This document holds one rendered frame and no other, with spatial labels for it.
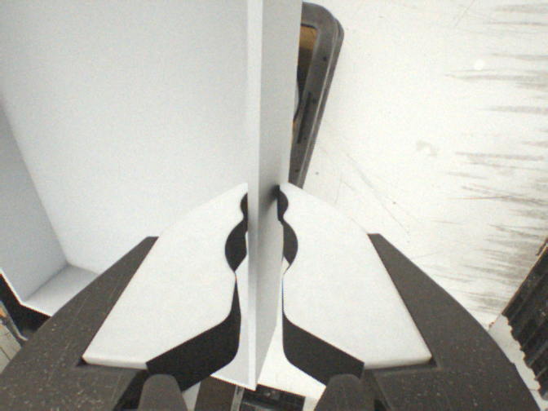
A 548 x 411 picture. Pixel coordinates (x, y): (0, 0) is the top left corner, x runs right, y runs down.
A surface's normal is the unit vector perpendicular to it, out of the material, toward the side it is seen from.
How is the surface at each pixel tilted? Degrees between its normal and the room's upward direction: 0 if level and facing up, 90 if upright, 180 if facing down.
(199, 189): 2
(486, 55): 0
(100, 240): 2
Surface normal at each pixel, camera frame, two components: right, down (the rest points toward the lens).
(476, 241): -0.25, 0.50
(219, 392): 0.18, -0.82
